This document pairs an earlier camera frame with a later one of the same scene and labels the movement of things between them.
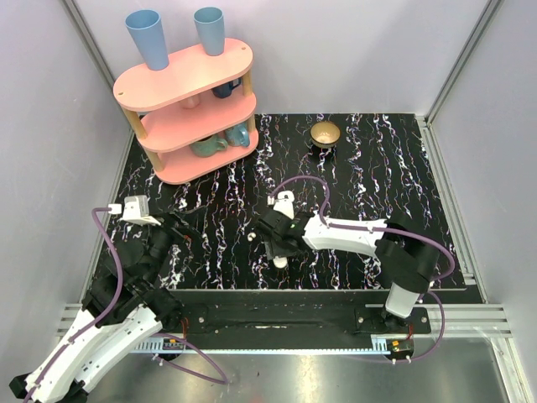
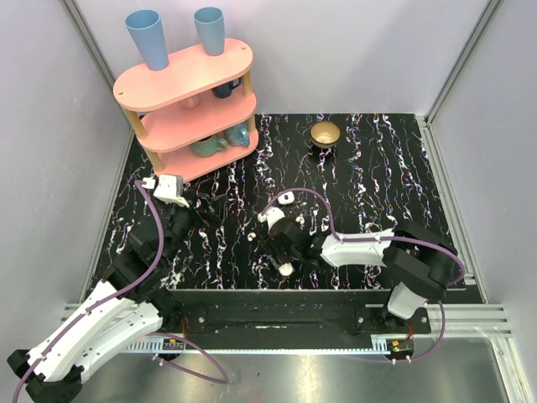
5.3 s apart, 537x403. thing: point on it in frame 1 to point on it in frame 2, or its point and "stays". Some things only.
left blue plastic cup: [145, 27] stays
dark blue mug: [225, 90] stays
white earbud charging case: [284, 198] stays
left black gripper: [171, 229] to [195, 208]
